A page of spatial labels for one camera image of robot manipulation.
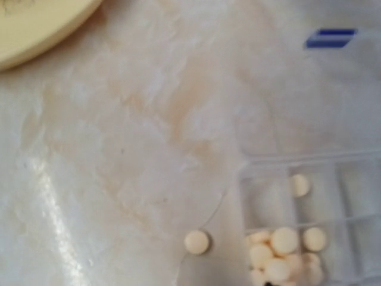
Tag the beige pill in organizer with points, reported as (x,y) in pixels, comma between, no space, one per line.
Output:
(314,239)
(300,185)
(259,254)
(284,241)
(277,270)

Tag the beige round plate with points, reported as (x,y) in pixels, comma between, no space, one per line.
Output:
(30,28)

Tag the clear plastic pill organizer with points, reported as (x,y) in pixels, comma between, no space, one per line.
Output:
(315,110)

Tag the loose beige pill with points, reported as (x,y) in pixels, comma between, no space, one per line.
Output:
(196,242)

